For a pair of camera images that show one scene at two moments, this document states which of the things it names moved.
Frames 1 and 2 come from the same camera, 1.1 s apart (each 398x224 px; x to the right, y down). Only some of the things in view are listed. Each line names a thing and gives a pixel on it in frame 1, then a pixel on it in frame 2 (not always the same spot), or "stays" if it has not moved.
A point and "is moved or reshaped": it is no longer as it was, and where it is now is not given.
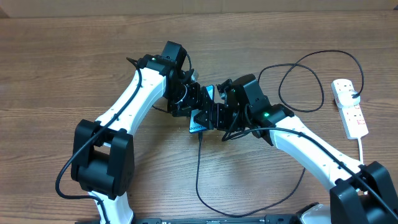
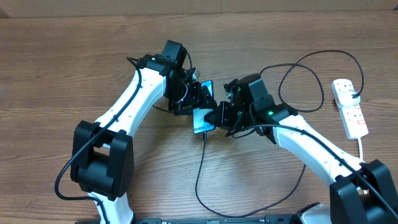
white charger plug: x=344 y=99 stays
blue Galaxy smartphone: x=194 y=127 is moved or reshaped
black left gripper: x=198 y=96 stays
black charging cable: x=237 y=216 to x=293 y=64
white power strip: x=352 y=116 stays
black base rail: x=278 y=219 stays
